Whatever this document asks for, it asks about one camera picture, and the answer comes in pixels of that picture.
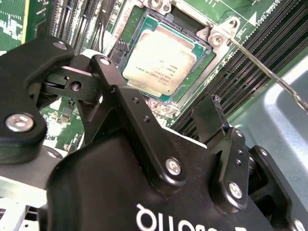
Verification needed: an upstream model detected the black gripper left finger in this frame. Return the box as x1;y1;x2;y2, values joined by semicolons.
0;35;188;194

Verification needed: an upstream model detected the metal locking lever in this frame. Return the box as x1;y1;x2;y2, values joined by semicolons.
226;36;308;113

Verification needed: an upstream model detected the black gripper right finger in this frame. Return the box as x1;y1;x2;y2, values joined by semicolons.
192;93;294;222

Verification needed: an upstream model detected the silver CPU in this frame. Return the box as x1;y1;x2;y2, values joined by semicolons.
120;14;217;104

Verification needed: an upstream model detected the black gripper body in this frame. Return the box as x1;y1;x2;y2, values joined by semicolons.
45;126;308;231

